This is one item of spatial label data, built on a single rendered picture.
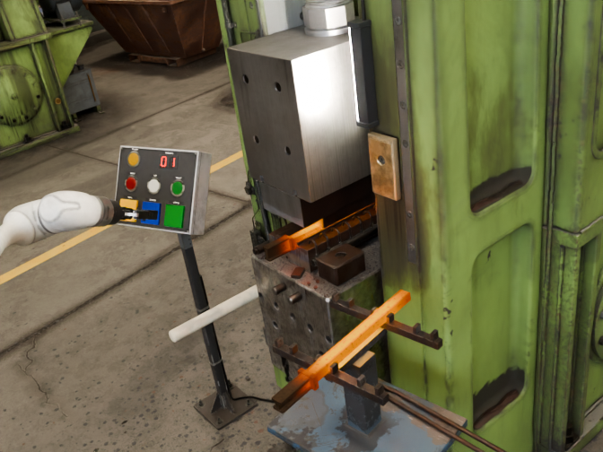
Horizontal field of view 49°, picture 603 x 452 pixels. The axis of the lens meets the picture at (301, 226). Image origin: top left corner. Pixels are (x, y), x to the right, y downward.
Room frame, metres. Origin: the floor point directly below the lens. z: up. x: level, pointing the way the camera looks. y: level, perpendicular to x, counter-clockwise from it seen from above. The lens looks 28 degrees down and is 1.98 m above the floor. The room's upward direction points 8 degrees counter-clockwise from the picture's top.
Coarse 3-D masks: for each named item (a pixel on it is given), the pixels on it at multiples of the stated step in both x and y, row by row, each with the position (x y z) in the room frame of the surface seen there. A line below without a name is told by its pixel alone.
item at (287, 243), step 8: (312, 224) 1.82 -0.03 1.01; (296, 232) 1.79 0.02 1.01; (304, 232) 1.78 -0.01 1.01; (312, 232) 1.79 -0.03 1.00; (280, 240) 1.73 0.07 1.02; (288, 240) 1.74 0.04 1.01; (296, 240) 1.75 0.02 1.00; (264, 248) 1.71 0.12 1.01; (272, 248) 1.71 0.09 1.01; (280, 248) 1.73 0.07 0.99; (288, 248) 1.74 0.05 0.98; (272, 256) 1.71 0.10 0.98
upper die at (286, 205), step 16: (368, 176) 1.85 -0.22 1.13; (272, 192) 1.81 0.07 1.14; (336, 192) 1.77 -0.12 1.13; (352, 192) 1.81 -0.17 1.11; (368, 192) 1.84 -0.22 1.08; (272, 208) 1.82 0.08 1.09; (288, 208) 1.75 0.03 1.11; (304, 208) 1.70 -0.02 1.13; (320, 208) 1.73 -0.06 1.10; (336, 208) 1.77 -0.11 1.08; (304, 224) 1.70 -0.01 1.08
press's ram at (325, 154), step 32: (288, 32) 1.97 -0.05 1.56; (256, 64) 1.78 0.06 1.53; (288, 64) 1.66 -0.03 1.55; (320, 64) 1.71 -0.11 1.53; (352, 64) 1.77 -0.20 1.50; (256, 96) 1.81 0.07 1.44; (288, 96) 1.68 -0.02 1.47; (320, 96) 1.70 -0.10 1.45; (352, 96) 1.76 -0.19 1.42; (256, 128) 1.83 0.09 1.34; (288, 128) 1.70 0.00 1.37; (320, 128) 1.69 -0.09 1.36; (352, 128) 1.75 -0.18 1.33; (256, 160) 1.85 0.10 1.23; (288, 160) 1.72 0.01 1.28; (320, 160) 1.68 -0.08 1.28; (352, 160) 1.75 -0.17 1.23; (288, 192) 1.74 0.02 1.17; (320, 192) 1.68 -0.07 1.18
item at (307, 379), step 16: (384, 304) 1.31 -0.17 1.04; (400, 304) 1.32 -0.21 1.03; (368, 320) 1.26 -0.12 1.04; (384, 320) 1.27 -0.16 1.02; (352, 336) 1.21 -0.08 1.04; (368, 336) 1.23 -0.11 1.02; (336, 352) 1.16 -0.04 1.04; (320, 368) 1.12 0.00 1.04; (288, 384) 1.08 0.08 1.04; (304, 384) 1.08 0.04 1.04; (288, 400) 1.05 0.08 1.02
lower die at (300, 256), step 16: (368, 208) 1.90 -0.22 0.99; (288, 224) 1.90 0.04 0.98; (336, 224) 1.83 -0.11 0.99; (352, 224) 1.81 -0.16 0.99; (368, 224) 1.83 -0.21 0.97; (272, 240) 1.84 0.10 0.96; (304, 240) 1.75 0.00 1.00; (320, 240) 1.74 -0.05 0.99; (336, 240) 1.76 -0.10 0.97; (368, 240) 1.83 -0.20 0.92; (288, 256) 1.78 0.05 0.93; (304, 256) 1.71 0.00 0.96
